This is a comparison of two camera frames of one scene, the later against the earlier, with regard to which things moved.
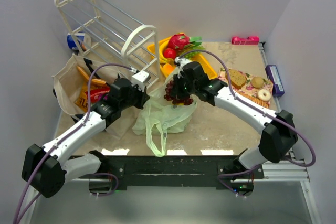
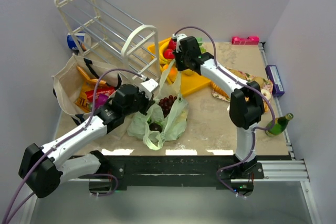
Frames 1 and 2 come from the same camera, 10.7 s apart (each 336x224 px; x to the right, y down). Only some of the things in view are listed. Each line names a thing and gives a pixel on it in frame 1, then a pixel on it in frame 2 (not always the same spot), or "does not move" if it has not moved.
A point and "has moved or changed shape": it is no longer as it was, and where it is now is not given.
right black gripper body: [177, 87] -> [179, 57]
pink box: [245, 40] does not move
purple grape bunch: [168, 96] -> [166, 104]
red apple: [169, 53] does not move
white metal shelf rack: [93, 26] does not move
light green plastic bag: [159, 117] has moved or changed shape
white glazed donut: [264, 95] does not move
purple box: [273, 75] does not move
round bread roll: [257, 82] does not move
